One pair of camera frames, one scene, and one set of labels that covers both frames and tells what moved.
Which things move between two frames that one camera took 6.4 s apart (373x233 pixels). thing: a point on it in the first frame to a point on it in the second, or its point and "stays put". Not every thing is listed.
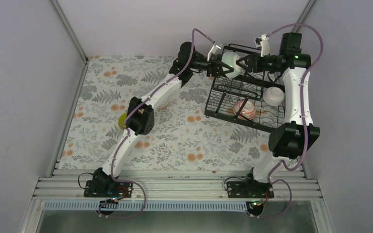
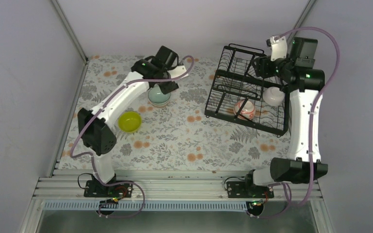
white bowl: [273, 96] stays put
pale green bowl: [230, 58] to [156, 97]
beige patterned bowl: [163, 101] stays put
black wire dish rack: [253, 98] stays put
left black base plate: [108, 189] stays put
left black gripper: [213, 66] to [165, 89]
